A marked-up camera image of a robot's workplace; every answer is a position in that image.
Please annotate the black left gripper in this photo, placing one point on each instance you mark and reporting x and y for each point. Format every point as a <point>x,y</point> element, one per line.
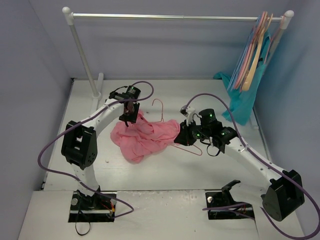
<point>129,116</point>

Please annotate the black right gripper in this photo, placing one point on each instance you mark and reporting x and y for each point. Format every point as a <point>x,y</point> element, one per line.
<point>184,135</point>

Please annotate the pink wire hanger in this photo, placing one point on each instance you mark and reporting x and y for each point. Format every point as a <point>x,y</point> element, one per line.
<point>175,146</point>

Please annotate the pink t shirt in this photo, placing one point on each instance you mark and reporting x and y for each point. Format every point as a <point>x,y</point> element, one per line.
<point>143,138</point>

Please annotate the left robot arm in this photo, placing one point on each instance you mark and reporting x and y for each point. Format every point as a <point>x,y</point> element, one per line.
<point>80,147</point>

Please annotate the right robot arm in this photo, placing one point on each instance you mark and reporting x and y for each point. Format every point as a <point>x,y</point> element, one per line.
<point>275,192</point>

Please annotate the teal shirt on rack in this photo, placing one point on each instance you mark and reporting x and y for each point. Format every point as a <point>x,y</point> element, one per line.
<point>242,102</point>

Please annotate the wooden hanger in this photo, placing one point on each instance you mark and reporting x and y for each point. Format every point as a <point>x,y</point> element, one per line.
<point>254,50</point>

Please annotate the pink hangers on rack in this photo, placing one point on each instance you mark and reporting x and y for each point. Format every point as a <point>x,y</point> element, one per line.
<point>275,38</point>

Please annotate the blue hangers on rack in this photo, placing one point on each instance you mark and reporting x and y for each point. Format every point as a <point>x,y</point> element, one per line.
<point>243,56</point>

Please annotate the white clothes rack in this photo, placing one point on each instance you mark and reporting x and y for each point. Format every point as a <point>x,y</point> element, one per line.
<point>96,85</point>

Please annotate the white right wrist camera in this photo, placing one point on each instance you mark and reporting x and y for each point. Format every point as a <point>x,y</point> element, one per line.
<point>188,112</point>

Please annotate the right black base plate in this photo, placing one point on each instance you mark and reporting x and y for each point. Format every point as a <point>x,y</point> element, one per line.
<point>222,206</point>

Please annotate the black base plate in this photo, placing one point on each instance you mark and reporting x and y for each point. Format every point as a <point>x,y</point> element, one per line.
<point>91,209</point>
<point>222,206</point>

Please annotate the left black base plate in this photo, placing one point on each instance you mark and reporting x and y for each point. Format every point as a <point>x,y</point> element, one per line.
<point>91,209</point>

